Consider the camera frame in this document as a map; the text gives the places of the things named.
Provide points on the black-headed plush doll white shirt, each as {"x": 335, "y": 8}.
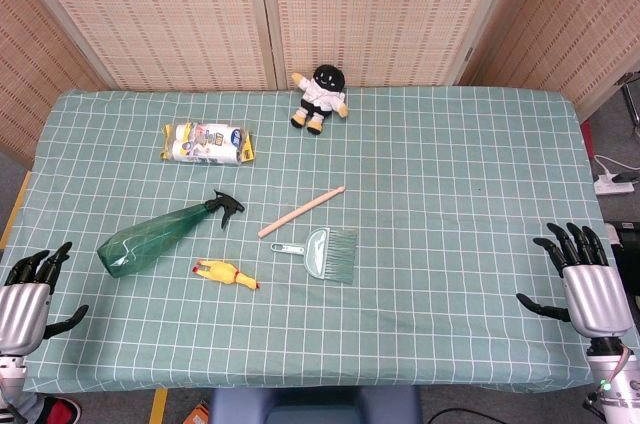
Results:
{"x": 320, "y": 94}

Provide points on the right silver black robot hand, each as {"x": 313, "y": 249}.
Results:
{"x": 595, "y": 299}

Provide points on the orange cardboard box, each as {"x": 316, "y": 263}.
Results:
{"x": 197, "y": 414}

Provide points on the yellow rubber chicken toy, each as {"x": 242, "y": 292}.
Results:
{"x": 222, "y": 272}

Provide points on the light wooden stick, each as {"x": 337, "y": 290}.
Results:
{"x": 300, "y": 212}

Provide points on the pack of white rolls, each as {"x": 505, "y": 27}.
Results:
{"x": 210, "y": 144}

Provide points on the green hand brush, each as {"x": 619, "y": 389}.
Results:
{"x": 327, "y": 254}

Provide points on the white power strip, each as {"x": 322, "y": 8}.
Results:
{"x": 612, "y": 187}

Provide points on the metal chair leg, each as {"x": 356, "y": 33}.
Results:
{"x": 631, "y": 99}

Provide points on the bamboo folding screen panel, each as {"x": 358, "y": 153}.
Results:
{"x": 575, "y": 24}
{"x": 390, "y": 14}
{"x": 30, "y": 69}
{"x": 165, "y": 14}

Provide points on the black box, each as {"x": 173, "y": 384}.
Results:
{"x": 625, "y": 233}

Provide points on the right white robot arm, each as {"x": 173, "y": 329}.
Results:
{"x": 616, "y": 394}

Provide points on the green spray bottle black trigger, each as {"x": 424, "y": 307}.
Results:
{"x": 142, "y": 239}

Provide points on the red and black shoe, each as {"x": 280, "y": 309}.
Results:
{"x": 62, "y": 411}

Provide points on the green checked tablecloth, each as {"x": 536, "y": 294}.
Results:
{"x": 400, "y": 194}

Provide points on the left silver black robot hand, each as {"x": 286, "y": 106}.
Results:
{"x": 22, "y": 316}

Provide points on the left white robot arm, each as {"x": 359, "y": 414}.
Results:
{"x": 11, "y": 374}

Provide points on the blue padded seat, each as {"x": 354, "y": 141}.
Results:
{"x": 315, "y": 406}

